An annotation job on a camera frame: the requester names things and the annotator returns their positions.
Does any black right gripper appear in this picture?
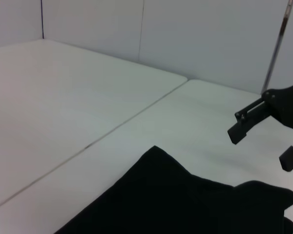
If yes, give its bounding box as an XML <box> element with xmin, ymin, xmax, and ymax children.
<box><xmin>227</xmin><ymin>78</ymin><xmax>293</xmax><ymax>172</ymax></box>

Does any black t-shirt with FREE print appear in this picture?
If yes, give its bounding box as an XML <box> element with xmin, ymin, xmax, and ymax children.
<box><xmin>54</xmin><ymin>145</ymin><xmax>293</xmax><ymax>234</ymax></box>

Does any thin metal pole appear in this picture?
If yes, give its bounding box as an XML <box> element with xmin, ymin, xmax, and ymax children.
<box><xmin>260</xmin><ymin>0</ymin><xmax>293</xmax><ymax>95</ymax></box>

